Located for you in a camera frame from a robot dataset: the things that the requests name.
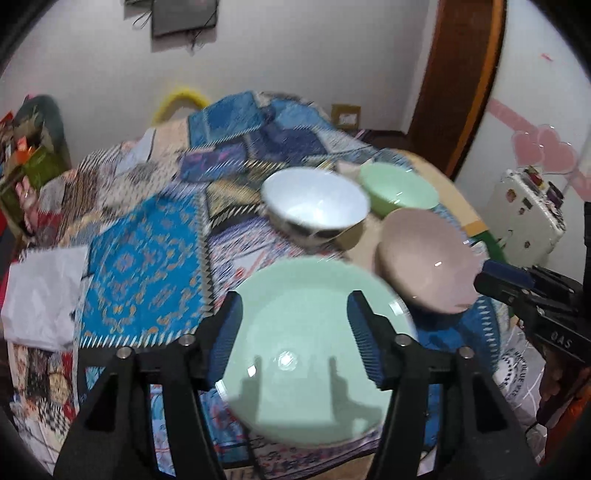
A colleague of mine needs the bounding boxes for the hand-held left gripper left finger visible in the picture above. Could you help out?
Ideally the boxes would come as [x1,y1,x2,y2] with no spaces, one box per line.
[53,292,244,480]

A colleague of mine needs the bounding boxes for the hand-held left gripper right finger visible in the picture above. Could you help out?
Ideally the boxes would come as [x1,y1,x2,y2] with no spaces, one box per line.
[346,290,539,480]

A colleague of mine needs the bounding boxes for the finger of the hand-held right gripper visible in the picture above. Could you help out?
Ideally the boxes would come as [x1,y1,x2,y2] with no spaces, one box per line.
[484,259,581,297]
[474,271,546,320]

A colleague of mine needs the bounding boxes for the green plate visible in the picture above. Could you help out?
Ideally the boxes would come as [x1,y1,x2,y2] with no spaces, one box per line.
[215,257,419,448]

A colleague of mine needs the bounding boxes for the pink bowl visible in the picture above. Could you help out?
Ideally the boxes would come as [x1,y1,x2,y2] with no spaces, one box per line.
[374,208,486,315]

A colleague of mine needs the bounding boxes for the green bowl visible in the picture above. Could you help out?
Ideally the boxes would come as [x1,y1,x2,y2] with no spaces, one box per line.
[359,162,440,219]

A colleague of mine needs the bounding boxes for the white bowl with dark dots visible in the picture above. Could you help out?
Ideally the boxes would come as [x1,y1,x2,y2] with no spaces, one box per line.
[261,167,371,252]

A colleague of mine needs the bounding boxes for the white stickered case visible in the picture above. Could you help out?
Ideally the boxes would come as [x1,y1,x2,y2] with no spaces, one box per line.
[488,168,567,260]

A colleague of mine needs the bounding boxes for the patchwork printed blanket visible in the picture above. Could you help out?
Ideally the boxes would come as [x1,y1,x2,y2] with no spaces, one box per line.
[9,90,546,480]

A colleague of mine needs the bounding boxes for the white heart-print sliding door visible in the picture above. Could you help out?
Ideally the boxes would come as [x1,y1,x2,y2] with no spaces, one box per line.
[455,0,591,209]

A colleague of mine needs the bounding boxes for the white folded cloth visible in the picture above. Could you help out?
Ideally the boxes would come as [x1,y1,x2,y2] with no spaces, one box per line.
[0,246,91,352]

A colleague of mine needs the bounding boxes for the brown wooden door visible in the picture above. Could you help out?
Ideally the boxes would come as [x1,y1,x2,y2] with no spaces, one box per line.
[409,0,507,178]

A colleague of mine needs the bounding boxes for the cardboard box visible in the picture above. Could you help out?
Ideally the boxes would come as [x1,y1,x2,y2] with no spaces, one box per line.
[331,104,362,130]

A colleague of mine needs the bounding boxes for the pink bunny toy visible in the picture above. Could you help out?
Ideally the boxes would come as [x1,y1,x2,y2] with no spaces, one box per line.
[15,178,41,223]

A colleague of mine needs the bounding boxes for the yellow foam tube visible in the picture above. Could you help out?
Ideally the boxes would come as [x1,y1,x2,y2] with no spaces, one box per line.
[152,85,211,124]

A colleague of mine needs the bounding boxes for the green storage box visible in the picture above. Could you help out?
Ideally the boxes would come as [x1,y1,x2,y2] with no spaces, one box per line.
[0,141,64,219]

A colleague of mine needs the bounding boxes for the small black wall monitor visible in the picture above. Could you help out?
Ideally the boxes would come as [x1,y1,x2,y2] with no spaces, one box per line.
[150,0,218,38]

